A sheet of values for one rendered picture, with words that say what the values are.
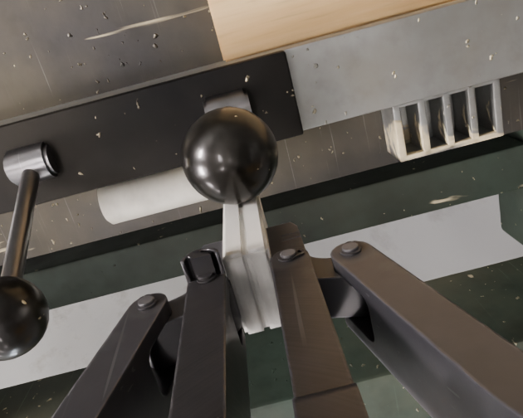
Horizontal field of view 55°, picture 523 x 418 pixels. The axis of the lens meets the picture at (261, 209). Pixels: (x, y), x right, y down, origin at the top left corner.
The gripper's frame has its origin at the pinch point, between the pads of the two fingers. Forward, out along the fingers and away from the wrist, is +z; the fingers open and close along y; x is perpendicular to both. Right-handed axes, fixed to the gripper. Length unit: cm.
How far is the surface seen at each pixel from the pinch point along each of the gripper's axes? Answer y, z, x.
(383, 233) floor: 47, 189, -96
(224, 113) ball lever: 0.4, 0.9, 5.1
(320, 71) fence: 5.9, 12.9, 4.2
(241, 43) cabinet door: 1.8, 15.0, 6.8
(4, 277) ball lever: -11.3, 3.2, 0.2
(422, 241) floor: 58, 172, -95
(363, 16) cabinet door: 9.5, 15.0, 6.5
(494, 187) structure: 19.9, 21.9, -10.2
